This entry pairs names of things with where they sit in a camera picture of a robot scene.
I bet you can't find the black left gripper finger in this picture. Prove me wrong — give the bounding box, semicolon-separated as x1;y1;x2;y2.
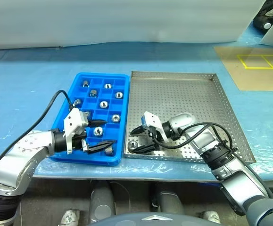
88;140;117;154
87;119;109;127

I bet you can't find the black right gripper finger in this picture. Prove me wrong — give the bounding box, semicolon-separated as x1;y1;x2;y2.
129;125;149;136
133;143;156;154

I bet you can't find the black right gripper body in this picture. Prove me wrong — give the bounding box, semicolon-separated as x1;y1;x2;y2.
147;126;163;150

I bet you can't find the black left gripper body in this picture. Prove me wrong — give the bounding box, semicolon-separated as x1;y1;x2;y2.
72;126;90;153

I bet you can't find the blue plastic compartment tray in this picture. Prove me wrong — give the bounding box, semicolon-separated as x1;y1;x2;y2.
48;72;130;167

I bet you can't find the perforated steel tray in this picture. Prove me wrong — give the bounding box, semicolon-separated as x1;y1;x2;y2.
123;70;256;164

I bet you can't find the dark grey rounded leg shape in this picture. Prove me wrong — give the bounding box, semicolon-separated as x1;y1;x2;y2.
90;186;116;223
153;186;185;215

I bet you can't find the blue-grey rounded chest cover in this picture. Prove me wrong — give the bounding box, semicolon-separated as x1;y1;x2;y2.
86;211;194;226

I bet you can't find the white patterned shoe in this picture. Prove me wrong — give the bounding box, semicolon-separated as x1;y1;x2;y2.
60;209;81;226
200;210;221;225

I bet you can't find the white plastic sheet backdrop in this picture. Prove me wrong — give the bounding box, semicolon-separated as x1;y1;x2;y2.
0;0;265;51

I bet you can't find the brown flat mat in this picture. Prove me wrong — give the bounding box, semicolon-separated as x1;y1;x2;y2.
213;46;273;91

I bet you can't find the black device with silver button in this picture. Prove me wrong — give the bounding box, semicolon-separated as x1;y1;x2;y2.
253;0;273;30

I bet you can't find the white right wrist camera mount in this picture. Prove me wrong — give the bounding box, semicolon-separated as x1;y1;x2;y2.
140;111;169;143

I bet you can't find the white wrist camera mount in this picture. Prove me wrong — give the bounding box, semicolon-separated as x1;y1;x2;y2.
140;111;169;143
63;107;90;155

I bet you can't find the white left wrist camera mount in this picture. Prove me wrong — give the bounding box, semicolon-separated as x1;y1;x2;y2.
63;107;90;155

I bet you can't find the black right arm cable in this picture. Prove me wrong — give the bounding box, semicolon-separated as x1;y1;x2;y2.
159;122;273;201

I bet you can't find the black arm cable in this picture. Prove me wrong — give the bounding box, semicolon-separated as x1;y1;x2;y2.
0;90;74;179
159;122;273;201

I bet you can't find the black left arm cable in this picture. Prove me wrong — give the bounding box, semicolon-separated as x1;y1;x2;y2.
0;90;74;179

